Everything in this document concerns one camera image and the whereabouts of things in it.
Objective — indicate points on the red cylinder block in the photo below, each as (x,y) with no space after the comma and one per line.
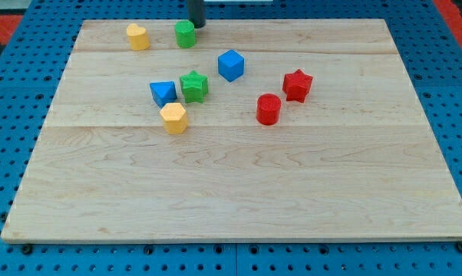
(268,109)

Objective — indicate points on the red star block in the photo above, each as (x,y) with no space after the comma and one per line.
(297,86)

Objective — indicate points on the green cylinder block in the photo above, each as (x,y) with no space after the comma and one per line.
(185,34)

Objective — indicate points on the green star block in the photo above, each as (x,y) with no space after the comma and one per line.
(194,87)

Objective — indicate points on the yellow heart block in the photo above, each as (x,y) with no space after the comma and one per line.
(137,37)

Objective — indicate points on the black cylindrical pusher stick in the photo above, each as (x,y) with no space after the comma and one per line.
(197,12)

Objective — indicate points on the light wooden board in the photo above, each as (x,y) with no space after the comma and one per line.
(356,162)

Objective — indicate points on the yellow hexagon block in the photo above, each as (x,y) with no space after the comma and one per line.
(175,119)

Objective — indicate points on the blue triangle block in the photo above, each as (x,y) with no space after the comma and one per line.
(163,92)

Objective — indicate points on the blue cube block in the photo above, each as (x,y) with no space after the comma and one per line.
(231,65)

